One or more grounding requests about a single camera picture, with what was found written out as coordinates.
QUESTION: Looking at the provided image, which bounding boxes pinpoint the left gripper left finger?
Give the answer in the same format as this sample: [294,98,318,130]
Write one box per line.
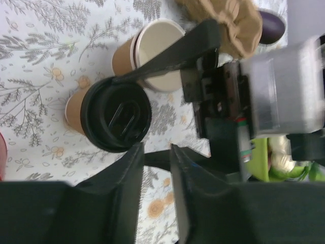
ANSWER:
[1,143,144,243]

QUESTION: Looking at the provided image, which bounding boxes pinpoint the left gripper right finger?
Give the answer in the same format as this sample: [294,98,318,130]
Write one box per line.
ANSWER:
[170,145,324,243]

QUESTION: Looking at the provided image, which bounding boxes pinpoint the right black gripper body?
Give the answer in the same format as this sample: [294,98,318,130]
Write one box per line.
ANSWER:
[181,52,254,139]

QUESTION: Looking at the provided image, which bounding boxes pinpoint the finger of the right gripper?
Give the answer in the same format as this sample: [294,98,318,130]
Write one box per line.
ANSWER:
[143,121,242,178]
[111,19,220,84]

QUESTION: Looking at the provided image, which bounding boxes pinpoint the brown paper coffee cup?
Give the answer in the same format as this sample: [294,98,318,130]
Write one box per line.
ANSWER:
[112,19,185,93]

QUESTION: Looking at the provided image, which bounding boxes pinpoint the black coffee cup lid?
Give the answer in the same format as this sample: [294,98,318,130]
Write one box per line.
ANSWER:
[80,78,152,153]

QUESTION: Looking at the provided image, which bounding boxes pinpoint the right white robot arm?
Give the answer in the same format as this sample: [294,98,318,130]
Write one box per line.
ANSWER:
[113,19,324,175]

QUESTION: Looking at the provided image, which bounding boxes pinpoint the brown cardboard cup carrier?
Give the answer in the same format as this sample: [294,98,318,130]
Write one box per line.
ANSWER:
[176,0,263,58]

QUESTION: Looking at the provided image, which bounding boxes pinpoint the green plastic basket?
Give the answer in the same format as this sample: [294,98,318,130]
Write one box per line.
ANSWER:
[244,138,270,182]

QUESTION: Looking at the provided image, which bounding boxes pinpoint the small white toy cabbage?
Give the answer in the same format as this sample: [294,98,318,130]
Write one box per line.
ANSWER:
[268,136,296,173]

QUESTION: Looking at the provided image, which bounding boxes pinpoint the purple toy eggplant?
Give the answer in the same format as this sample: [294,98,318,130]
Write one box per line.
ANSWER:
[259,10,286,45]

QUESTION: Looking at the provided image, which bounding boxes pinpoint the green toy cabbage head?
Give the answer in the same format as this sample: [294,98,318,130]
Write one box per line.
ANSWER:
[269,162,324,181]

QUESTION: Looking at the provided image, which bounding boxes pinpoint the red plastic cup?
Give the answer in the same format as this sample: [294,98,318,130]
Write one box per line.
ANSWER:
[0,134,8,181]

